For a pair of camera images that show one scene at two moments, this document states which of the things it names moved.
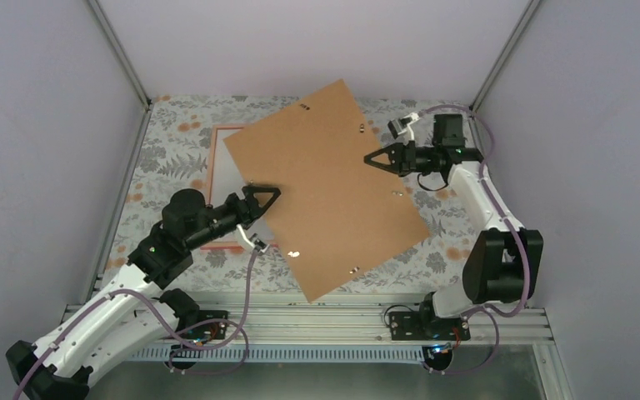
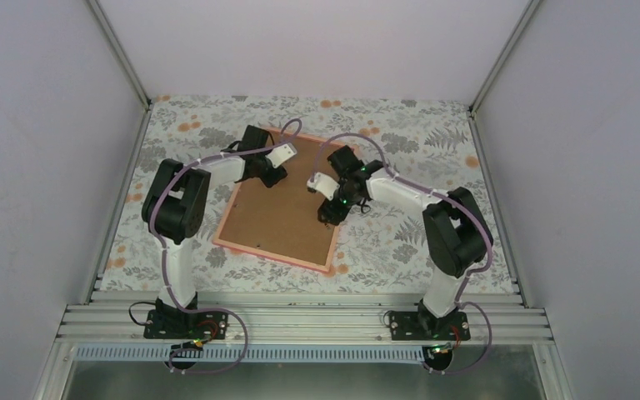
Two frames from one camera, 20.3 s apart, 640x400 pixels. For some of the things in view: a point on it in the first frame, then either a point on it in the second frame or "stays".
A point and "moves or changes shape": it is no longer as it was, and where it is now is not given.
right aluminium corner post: (502, 57) stays
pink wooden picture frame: (223, 245) -> (281, 222)
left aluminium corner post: (121, 52) stays
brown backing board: (337, 220) moves or changes shape
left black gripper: (250, 202) -> (279, 175)
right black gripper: (402, 157) -> (336, 215)
